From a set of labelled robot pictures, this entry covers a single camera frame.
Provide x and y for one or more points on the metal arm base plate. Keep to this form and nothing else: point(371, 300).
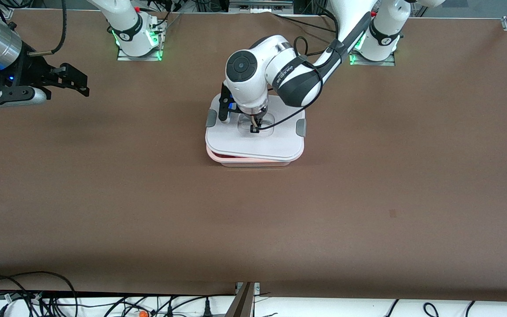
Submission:
point(141, 56)
point(372, 63)

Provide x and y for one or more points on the small orange object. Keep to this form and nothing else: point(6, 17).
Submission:
point(142, 314)

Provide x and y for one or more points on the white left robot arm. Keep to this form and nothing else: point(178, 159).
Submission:
point(253, 75)

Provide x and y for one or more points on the pink plastic box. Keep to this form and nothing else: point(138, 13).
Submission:
point(258, 162)

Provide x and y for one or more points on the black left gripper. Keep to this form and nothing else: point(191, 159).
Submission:
point(258, 119)

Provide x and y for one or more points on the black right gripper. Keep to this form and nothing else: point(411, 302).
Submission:
point(32, 71)

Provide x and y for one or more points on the black power plug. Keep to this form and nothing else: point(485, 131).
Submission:
point(207, 309)

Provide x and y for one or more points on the metal table support post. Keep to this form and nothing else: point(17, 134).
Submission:
point(242, 304)

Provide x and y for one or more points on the white lid with grey clips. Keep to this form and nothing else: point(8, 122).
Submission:
point(253, 145)

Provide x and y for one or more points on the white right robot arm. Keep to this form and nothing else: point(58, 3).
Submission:
point(123, 22)

